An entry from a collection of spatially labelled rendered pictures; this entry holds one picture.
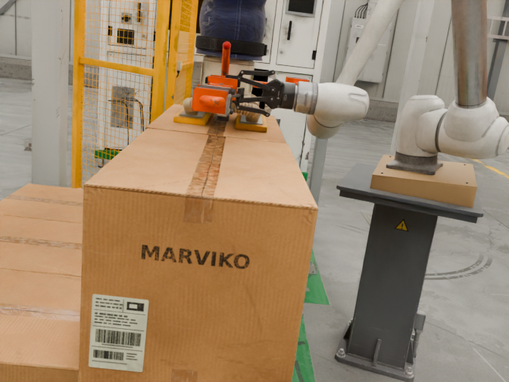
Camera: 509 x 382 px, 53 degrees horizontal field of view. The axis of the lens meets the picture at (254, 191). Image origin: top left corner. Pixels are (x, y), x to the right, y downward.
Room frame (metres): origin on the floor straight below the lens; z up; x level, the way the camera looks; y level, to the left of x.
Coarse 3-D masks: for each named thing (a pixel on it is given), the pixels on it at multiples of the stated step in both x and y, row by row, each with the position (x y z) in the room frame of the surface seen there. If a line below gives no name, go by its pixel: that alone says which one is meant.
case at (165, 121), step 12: (168, 108) 1.87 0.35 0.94; (180, 108) 1.91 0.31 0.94; (156, 120) 1.57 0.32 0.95; (168, 120) 1.60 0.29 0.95; (216, 120) 1.73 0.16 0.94; (192, 132) 1.44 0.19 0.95; (204, 132) 1.45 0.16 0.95; (216, 132) 1.48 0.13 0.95; (228, 132) 1.51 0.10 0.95; (240, 132) 1.53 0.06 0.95; (252, 132) 1.56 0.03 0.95; (276, 132) 1.62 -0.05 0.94
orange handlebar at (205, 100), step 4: (208, 84) 1.36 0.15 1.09; (212, 84) 1.36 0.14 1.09; (216, 84) 1.37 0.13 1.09; (220, 84) 1.37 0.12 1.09; (224, 84) 1.41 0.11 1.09; (296, 84) 1.95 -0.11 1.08; (232, 88) 1.43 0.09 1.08; (204, 96) 1.09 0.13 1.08; (208, 96) 1.09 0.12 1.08; (212, 96) 1.09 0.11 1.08; (200, 100) 1.10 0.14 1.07; (204, 100) 1.09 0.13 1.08; (208, 100) 1.09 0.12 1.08; (212, 100) 1.08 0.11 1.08; (216, 100) 1.09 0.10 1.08; (220, 100) 1.09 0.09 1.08; (224, 100) 1.10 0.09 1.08; (204, 104) 1.09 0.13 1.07; (208, 104) 1.09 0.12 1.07; (212, 104) 1.08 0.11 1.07; (216, 104) 1.09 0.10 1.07; (220, 104) 1.09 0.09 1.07; (224, 104) 1.10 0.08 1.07
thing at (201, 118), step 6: (180, 114) 1.59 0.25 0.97; (186, 114) 1.60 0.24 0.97; (198, 114) 1.63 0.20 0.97; (204, 114) 1.67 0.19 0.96; (210, 114) 1.74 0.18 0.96; (174, 120) 1.57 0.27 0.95; (180, 120) 1.57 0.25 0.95; (186, 120) 1.57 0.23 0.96; (192, 120) 1.57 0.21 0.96; (198, 120) 1.57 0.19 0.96; (204, 120) 1.57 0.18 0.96
